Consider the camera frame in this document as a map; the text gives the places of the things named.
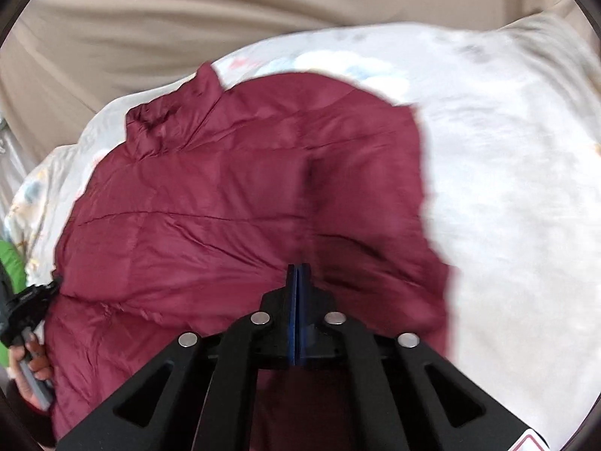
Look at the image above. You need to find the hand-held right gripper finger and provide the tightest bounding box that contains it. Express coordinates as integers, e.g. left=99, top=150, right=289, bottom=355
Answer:
left=56, top=264, right=297, bottom=451
left=297, top=263, right=533, bottom=451

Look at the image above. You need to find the maroon puffer jacket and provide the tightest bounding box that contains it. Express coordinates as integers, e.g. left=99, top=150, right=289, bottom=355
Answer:
left=44, top=63, right=458, bottom=451

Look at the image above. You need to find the person's left hand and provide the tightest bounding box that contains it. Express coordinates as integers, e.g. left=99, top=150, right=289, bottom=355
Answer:
left=8, top=333, right=55, bottom=407

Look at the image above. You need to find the green cloth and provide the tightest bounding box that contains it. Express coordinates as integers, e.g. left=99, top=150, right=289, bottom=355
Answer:
left=0, top=239, right=28, bottom=367

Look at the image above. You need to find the white sheer curtain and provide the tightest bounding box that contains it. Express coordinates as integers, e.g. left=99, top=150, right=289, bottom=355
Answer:
left=0, top=115, right=31, bottom=212

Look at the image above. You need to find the floral fleece blanket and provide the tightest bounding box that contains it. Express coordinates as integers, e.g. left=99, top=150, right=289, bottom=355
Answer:
left=5, top=14, right=601, bottom=451

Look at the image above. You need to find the beige curtain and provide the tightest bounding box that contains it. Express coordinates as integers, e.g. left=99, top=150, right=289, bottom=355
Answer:
left=0, top=0, right=580, bottom=163

